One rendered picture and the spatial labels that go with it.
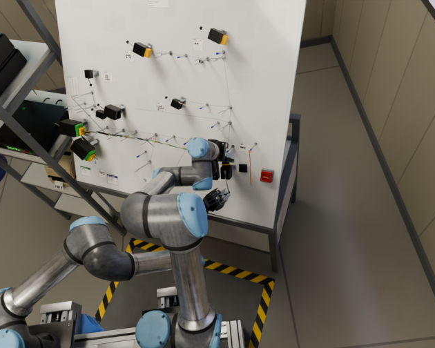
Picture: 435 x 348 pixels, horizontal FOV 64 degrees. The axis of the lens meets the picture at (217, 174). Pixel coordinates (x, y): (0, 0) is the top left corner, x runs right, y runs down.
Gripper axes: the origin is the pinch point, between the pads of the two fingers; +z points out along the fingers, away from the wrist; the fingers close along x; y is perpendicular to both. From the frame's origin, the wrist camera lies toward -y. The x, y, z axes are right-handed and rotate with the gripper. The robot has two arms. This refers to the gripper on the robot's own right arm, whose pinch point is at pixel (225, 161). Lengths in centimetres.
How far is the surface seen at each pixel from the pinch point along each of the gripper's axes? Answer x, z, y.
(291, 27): -27, -17, 53
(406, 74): -81, 88, 68
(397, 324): -90, 97, -86
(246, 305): 4, 85, -91
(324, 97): -26, 181, 77
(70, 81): 86, -8, 34
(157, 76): 35, -9, 36
